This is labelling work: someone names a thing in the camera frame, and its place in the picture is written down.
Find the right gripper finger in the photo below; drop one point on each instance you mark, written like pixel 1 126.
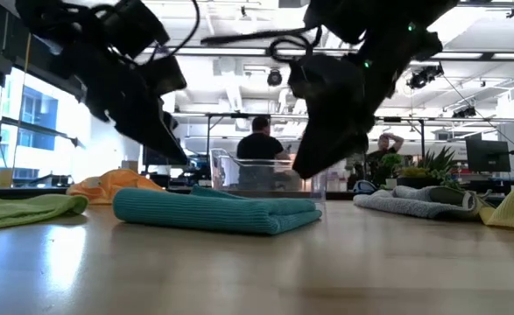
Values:
pixel 326 151

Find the teal microfiber towel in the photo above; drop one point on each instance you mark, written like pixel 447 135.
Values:
pixel 204 214

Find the grey microfiber towel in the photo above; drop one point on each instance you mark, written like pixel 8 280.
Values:
pixel 414 205

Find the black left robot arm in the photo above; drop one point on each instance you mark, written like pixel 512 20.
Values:
pixel 55 22

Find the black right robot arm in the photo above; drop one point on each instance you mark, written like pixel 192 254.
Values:
pixel 405 26

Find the orange microfiber towel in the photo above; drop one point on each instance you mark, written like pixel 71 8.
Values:
pixel 107 184

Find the green microfiber towel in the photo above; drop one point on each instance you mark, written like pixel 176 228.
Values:
pixel 20 212

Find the black computer monitor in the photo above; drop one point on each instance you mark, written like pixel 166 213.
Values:
pixel 487 155
pixel 151 158

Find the small beige box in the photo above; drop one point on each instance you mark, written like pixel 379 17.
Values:
pixel 130 166

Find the blue white rounded object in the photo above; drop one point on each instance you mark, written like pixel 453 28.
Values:
pixel 364 187

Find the person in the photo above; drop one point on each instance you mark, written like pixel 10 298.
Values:
pixel 260 146
pixel 383 153

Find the black ceiling spotlight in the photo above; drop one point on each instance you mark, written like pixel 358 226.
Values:
pixel 274 78

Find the clear plastic bin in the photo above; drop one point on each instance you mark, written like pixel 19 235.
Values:
pixel 226 170

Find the small potted green plant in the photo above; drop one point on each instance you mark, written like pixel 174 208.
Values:
pixel 431 168

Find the yellow container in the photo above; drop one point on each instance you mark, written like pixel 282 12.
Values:
pixel 6 178

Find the black background gantry frame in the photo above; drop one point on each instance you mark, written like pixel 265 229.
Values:
pixel 423 140
pixel 208 131

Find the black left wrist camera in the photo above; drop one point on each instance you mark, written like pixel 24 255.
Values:
pixel 134 26

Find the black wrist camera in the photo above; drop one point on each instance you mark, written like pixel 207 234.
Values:
pixel 340 22
pixel 134 26

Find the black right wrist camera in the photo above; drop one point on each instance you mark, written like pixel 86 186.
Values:
pixel 340 22

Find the black aluminium rail frame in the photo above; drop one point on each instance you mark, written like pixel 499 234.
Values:
pixel 29 191

